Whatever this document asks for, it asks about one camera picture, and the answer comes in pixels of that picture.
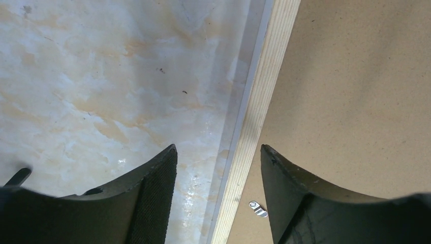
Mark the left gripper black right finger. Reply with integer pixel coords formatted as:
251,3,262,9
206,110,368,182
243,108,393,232
261,144,430,243

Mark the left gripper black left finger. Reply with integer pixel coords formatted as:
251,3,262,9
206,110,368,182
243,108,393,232
1,145,178,243

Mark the brown frame backing board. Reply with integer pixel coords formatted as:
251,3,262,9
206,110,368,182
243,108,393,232
226,0,431,244

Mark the wooden picture frame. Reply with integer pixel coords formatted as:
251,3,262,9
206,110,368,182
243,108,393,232
199,1,300,243

